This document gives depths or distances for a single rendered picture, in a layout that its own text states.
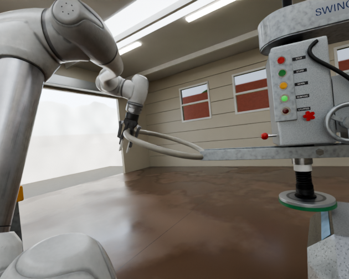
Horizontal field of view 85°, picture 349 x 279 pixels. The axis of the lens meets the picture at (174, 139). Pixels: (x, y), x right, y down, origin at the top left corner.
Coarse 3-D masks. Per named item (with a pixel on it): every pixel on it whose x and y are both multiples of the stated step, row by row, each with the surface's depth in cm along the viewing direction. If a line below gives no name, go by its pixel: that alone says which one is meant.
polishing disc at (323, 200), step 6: (282, 192) 96; (288, 192) 95; (294, 192) 94; (318, 192) 91; (282, 198) 88; (288, 198) 87; (294, 198) 86; (318, 198) 83; (324, 198) 83; (330, 198) 82; (294, 204) 81; (300, 204) 80; (306, 204) 78; (312, 204) 78; (318, 204) 77; (324, 204) 77; (330, 204) 77
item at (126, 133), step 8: (128, 136) 94; (160, 136) 130; (168, 136) 131; (136, 144) 90; (144, 144) 87; (152, 144) 87; (184, 144) 128; (192, 144) 124; (160, 152) 86; (168, 152) 86; (176, 152) 87; (184, 152) 89
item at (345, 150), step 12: (324, 144) 88; (336, 144) 86; (348, 144) 76; (204, 156) 96; (216, 156) 94; (228, 156) 92; (240, 156) 90; (252, 156) 89; (264, 156) 87; (276, 156) 85; (288, 156) 84; (300, 156) 82; (312, 156) 80; (324, 156) 79; (336, 156) 78; (348, 156) 76
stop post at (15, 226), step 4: (20, 188) 101; (20, 192) 101; (20, 196) 101; (20, 200) 101; (16, 204) 101; (16, 208) 101; (16, 212) 101; (16, 216) 100; (12, 220) 99; (16, 220) 100; (12, 224) 99; (16, 224) 100; (12, 228) 99; (16, 228) 100; (20, 228) 102; (16, 232) 100; (20, 232) 101; (20, 236) 101
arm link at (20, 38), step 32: (0, 32) 45; (32, 32) 46; (0, 64) 43; (32, 64) 47; (0, 96) 40; (32, 96) 45; (0, 128) 38; (32, 128) 45; (0, 160) 37; (0, 192) 36; (0, 224) 35; (0, 256) 32
